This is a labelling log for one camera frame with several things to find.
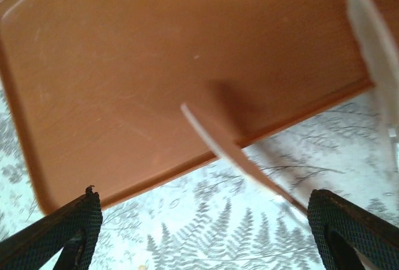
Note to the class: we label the brown wooden cutting board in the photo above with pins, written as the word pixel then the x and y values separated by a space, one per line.
pixel 140 64

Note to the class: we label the floral fern tablecloth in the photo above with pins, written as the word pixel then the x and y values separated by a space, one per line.
pixel 202 239

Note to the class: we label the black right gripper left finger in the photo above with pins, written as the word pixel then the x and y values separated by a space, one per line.
pixel 53 239

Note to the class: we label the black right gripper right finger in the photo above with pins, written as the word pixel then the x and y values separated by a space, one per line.
pixel 358 235

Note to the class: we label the cartoon animal paper bag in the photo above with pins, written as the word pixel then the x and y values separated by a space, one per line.
pixel 368 33

